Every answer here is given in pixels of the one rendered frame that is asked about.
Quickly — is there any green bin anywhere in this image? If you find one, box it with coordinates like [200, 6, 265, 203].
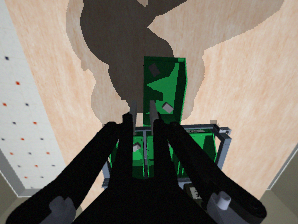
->
[143, 56, 188, 126]
[146, 131, 180, 178]
[110, 131, 145, 179]
[178, 129, 217, 178]

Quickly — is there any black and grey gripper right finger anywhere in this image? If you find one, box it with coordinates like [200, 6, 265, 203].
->
[149, 100, 267, 224]

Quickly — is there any dark grey metal shelf rack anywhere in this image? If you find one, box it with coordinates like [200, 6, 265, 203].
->
[102, 124, 232, 190]

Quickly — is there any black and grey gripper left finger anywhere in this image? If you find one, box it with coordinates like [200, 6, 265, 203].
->
[5, 100, 137, 224]

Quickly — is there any dark green tool case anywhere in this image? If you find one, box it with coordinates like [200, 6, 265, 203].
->
[183, 183, 209, 215]

